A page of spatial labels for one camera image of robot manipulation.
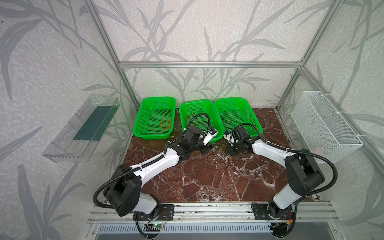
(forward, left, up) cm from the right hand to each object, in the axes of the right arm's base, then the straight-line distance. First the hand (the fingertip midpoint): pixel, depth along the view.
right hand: (229, 145), depth 93 cm
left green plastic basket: (+23, +52, -1) cm, 57 cm away
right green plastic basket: (+29, -6, -1) cm, 30 cm away
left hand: (-2, +11, +14) cm, 17 cm away
